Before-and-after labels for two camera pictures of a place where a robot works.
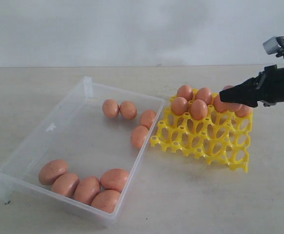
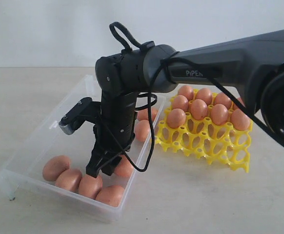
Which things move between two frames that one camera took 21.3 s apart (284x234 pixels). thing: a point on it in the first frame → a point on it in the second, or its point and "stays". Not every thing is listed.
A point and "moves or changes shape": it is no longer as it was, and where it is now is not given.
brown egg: (179, 105) stays
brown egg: (110, 108) moves or changes shape
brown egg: (198, 109) stays
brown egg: (221, 106) stays
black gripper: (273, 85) → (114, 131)
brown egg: (185, 91) stays
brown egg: (228, 87) → (219, 114)
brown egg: (128, 110) moves or changes shape
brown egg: (114, 179) → (124, 168)
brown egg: (205, 94) stays
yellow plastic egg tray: (223, 137) stays
